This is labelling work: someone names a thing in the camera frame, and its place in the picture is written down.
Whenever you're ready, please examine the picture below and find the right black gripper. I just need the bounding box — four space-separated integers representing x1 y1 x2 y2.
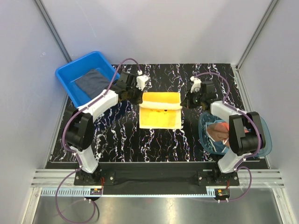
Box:
180 89 205 109

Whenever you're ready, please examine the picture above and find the yellow towel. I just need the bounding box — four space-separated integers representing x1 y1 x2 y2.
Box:
139 92 182 130

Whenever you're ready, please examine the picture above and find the dark grey-blue towel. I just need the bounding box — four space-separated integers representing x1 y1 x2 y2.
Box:
75 69 110 99

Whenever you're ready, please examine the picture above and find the brown towel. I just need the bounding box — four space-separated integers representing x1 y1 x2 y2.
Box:
206 122 250 145

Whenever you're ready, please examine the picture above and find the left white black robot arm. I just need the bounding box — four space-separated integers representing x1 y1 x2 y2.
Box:
62 71 150 185

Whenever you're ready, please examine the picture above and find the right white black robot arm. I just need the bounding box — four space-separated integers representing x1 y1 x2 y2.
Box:
181 78 266 185

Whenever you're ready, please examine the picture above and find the translucent teal plastic basket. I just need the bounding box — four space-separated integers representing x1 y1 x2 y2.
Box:
199 112 272 157

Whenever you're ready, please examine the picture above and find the blue plastic bin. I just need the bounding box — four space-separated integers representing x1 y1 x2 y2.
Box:
56 51 115 108

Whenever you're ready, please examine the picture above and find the right small connector board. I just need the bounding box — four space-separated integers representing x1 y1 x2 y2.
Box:
216 189 230 197

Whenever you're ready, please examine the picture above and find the small connector board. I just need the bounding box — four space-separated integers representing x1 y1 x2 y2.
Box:
216 189 230 197
90 188 103 196

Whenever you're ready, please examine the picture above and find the left small connector board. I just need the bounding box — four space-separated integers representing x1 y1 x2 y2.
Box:
90 188 103 196

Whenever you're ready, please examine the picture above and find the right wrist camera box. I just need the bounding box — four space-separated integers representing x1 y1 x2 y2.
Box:
190 76 201 93

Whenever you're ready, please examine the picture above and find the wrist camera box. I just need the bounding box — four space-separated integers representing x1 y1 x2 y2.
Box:
190 76 201 93
136 75 150 91

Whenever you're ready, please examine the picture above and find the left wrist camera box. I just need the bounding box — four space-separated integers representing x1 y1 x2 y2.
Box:
136 75 150 91

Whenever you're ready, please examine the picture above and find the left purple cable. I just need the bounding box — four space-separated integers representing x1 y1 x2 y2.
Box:
54 58 143 222

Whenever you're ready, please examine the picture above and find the purple cable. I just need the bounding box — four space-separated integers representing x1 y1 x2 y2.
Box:
54 58 143 222
193 71 262 201

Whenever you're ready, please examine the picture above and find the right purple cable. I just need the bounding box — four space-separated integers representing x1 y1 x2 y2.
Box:
193 71 262 201

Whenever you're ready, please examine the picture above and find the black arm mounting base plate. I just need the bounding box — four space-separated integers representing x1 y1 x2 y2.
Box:
74 162 240 187

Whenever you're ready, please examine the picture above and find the aluminium front rail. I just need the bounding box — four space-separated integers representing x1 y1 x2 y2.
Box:
31 169 284 198

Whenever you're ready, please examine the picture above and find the right aluminium frame post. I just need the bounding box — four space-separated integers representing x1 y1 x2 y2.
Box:
235 0 280 70

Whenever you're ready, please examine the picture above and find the aluminium frame post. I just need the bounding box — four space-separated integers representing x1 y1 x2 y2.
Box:
235 0 280 70
33 0 72 63

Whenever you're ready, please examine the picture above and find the left aluminium frame post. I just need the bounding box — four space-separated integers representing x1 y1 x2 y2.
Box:
33 0 72 63

